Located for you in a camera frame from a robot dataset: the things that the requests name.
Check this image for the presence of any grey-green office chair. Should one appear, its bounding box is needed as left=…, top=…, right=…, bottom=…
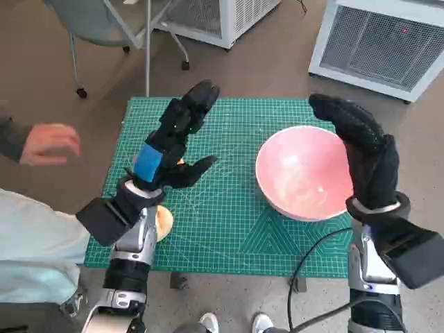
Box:
left=43, top=0, right=191, bottom=99

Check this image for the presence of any white shoe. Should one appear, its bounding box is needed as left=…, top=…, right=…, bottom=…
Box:
left=199, top=311, right=219, bottom=333
left=252, top=311, right=274, bottom=333

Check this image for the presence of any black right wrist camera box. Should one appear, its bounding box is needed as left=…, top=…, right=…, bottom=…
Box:
left=373, top=218, right=444, bottom=291

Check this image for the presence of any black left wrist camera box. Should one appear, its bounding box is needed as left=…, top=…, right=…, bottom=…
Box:
left=75, top=197, right=142, bottom=248

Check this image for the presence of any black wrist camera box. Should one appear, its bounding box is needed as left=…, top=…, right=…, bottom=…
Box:
left=373, top=218, right=444, bottom=291
left=75, top=197, right=142, bottom=248

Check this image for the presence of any black table bracket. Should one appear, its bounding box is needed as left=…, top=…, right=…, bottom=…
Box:
left=287, top=276, right=307, bottom=294
left=169, top=272, right=189, bottom=289

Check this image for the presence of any black cable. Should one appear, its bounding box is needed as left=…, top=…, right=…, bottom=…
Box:
left=287, top=227, right=353, bottom=333

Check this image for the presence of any green cutting mat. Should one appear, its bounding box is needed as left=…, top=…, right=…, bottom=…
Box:
left=84, top=96, right=358, bottom=278

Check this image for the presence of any thin metal pole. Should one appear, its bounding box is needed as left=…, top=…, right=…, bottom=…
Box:
left=144, top=0, right=153, bottom=98

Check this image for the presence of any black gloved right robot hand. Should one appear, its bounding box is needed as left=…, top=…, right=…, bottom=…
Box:
left=308, top=93, right=400, bottom=211

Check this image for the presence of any person's hand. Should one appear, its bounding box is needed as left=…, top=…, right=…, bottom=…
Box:
left=19, top=123, right=83, bottom=167

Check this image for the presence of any small white mesh cabinet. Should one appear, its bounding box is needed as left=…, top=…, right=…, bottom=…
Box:
left=152, top=0, right=282, bottom=50

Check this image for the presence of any pink bowl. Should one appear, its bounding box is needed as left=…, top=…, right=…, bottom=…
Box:
left=255, top=126, right=355, bottom=223

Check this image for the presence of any person's leg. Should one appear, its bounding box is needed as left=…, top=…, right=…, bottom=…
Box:
left=0, top=188, right=91, bottom=308

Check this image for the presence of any large white mesh cabinet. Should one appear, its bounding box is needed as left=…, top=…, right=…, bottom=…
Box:
left=307, top=0, right=444, bottom=105

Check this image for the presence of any round scored toy bun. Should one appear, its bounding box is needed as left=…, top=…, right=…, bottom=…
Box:
left=154, top=205, right=174, bottom=242

